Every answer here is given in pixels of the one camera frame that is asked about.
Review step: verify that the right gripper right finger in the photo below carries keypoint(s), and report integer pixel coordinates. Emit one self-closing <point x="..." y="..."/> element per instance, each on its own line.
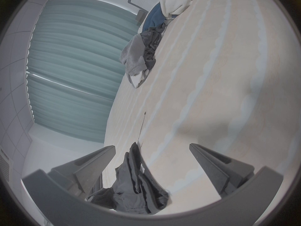
<point x="223" y="171"/>

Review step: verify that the ceiling air vent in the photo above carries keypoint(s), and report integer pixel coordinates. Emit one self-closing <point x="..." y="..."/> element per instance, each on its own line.
<point x="5" y="166"/>

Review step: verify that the blue-green curtain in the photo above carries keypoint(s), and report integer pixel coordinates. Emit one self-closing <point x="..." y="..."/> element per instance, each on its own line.
<point x="82" y="39"/>
<point x="70" y="109"/>

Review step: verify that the pile of clothes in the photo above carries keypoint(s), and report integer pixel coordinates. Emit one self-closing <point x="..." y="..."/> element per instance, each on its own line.
<point x="136" y="55"/>

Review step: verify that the black trousers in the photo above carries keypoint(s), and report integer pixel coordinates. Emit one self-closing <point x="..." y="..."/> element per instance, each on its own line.
<point x="141" y="192"/>

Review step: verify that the bed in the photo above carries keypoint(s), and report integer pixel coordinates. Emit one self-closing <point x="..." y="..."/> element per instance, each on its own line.
<point x="223" y="79"/>

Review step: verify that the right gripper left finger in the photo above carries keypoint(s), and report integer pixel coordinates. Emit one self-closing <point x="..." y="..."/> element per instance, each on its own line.
<point x="80" y="171"/>

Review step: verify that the grey bedside table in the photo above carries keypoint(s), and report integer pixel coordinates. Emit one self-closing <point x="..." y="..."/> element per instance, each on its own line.
<point x="141" y="15"/>

